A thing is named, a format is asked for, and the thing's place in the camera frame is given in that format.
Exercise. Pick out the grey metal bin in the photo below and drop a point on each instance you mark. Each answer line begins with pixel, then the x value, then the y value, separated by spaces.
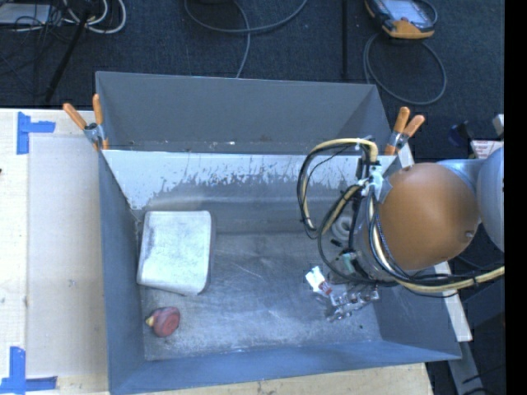
pixel 263 294

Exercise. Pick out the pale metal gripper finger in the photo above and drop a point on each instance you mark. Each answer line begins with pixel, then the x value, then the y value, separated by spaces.
pixel 341 313
pixel 357 296

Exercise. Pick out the red toy fruit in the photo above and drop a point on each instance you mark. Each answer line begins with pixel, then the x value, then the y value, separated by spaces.
pixel 166 321

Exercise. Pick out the white rectangular sponge block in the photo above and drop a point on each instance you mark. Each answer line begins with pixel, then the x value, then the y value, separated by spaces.
pixel 175 251

